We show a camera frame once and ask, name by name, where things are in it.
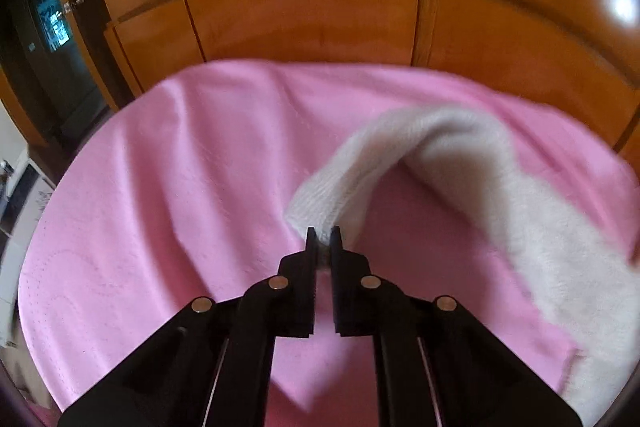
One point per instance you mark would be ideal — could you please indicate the white cabinet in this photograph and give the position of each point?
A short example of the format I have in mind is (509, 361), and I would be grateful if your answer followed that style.
(22, 207)

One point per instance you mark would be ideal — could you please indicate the pink bed sheet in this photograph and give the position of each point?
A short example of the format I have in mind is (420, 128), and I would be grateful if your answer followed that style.
(175, 207)

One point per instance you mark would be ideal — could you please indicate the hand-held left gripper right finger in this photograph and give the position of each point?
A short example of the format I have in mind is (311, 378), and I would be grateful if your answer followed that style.
(336, 242)

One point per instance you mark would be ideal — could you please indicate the white knitted sweater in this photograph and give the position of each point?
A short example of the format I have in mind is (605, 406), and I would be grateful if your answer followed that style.
(450, 147)

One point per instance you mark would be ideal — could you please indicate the dark door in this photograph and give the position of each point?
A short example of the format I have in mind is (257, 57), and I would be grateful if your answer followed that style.
(50, 32)

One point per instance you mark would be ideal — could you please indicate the wooden wardrobe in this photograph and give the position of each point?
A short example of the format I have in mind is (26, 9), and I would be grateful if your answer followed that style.
(300, 22)

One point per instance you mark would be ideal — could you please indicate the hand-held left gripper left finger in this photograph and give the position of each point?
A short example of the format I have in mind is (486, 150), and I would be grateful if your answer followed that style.
(311, 243)

